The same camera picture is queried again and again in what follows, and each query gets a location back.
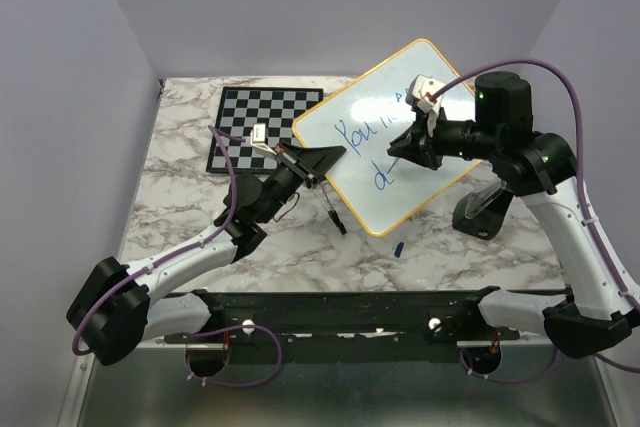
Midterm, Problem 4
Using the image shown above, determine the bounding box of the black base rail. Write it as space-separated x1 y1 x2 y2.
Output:
164 291 519 364

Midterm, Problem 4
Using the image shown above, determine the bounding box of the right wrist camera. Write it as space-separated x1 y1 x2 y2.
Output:
405 74 444 136

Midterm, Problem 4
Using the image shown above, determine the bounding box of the blue marker cap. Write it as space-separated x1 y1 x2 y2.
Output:
394 242 404 258

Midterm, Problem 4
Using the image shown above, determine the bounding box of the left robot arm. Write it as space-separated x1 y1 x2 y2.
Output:
66 142 346 366

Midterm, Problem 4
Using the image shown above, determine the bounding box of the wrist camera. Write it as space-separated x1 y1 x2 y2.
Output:
249 123 277 160
405 74 444 136

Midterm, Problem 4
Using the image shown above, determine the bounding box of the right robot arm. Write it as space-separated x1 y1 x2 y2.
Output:
387 71 639 359

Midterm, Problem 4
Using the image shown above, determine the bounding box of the black eraser holder stand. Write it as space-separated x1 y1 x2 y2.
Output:
452 179 514 241

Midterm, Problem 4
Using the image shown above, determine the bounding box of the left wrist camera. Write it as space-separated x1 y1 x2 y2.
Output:
249 123 277 160

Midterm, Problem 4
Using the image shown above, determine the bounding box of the black white chessboard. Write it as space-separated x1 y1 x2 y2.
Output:
206 86 325 177

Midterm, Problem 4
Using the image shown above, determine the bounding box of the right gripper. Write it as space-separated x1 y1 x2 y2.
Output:
389 104 501 170

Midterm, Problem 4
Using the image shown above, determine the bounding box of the yellow framed whiteboard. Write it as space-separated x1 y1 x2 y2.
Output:
293 39 477 237

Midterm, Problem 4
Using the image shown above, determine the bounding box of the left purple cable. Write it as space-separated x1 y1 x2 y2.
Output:
72 125 251 357

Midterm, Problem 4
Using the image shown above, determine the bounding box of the black wire board easel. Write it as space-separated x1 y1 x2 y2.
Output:
314 184 347 235

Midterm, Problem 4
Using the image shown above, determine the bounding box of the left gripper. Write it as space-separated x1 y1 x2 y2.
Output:
258 141 345 224

